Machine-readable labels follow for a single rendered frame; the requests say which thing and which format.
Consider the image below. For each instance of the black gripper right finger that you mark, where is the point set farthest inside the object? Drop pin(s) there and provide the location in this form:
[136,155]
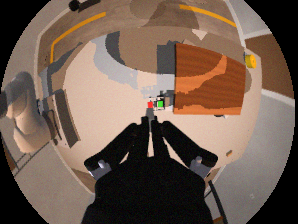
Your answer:
[197,159]

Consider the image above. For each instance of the yellow short cylinder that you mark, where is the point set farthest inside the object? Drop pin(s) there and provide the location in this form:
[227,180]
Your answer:
[249,59]

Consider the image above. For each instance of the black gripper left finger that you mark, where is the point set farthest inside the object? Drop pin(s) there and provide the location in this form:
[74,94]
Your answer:
[117,149]

